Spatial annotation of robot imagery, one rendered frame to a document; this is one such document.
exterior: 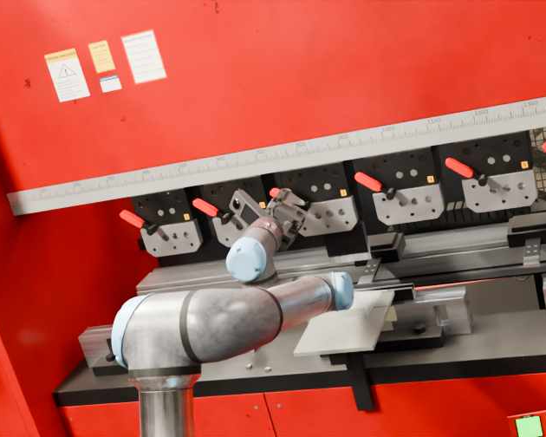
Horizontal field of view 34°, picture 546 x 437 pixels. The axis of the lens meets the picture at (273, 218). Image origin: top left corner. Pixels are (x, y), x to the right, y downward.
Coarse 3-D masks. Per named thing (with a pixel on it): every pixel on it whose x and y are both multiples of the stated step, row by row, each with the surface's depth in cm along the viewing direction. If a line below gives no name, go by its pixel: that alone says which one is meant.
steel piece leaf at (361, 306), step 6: (354, 300) 208; (360, 300) 207; (366, 300) 207; (372, 300) 206; (354, 306) 205; (360, 306) 204; (366, 306) 204; (372, 306) 203; (330, 312) 202; (336, 312) 202; (342, 312) 201; (348, 312) 200; (354, 312) 200; (360, 312) 199; (366, 312) 200
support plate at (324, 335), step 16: (384, 304) 202; (320, 320) 203; (336, 320) 201; (352, 320) 199; (368, 320) 197; (384, 320) 196; (304, 336) 197; (320, 336) 195; (336, 336) 193; (352, 336) 191; (368, 336) 189; (304, 352) 191; (320, 352) 189; (336, 352) 188
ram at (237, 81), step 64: (0, 0) 207; (64, 0) 202; (128, 0) 198; (192, 0) 194; (256, 0) 189; (320, 0) 185; (384, 0) 181; (448, 0) 178; (512, 0) 174; (0, 64) 214; (128, 64) 204; (192, 64) 199; (256, 64) 195; (320, 64) 190; (384, 64) 186; (448, 64) 183; (512, 64) 179; (0, 128) 221; (64, 128) 215; (128, 128) 210; (192, 128) 205; (256, 128) 201; (320, 128) 196; (512, 128) 184; (128, 192) 217
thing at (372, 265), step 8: (392, 232) 234; (368, 240) 233; (376, 240) 232; (384, 240) 230; (392, 240) 229; (400, 240) 232; (376, 248) 229; (384, 248) 228; (392, 248) 227; (400, 248) 230; (376, 256) 229; (384, 256) 228; (392, 256) 227; (400, 256) 229; (360, 264) 231; (368, 264) 226; (376, 264) 224; (368, 272) 221; (376, 272) 221; (360, 280) 218; (368, 280) 216
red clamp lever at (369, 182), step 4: (356, 176) 193; (360, 176) 193; (364, 176) 193; (368, 176) 194; (360, 180) 193; (364, 180) 193; (368, 180) 193; (372, 180) 193; (376, 180) 194; (364, 184) 193; (368, 184) 193; (372, 184) 193; (376, 184) 193; (380, 184) 194; (372, 188) 193; (376, 188) 193; (380, 188) 193; (384, 188) 194; (392, 188) 194; (384, 192) 193; (388, 192) 192; (392, 192) 192; (388, 196) 192; (392, 196) 192
